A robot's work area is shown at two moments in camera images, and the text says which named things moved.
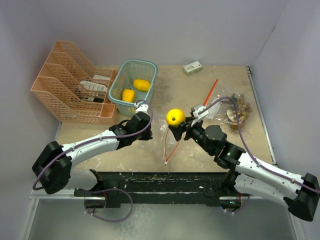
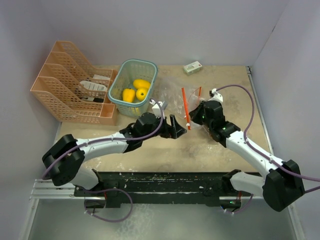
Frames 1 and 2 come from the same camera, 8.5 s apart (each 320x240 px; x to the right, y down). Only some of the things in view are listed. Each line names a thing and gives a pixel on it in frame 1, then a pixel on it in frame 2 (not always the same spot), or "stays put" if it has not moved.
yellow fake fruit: [128, 95] stays put
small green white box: [192, 68] stays put
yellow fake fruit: [142, 85] stays put
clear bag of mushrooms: [232, 109] to [189, 102]
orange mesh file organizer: [73, 91] stays put
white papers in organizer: [94, 86] stays put
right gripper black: [178, 130] to [195, 114]
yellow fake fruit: [174, 116] to [141, 93]
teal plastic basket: [134, 82] stays put
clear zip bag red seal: [170, 144] to [178, 99]
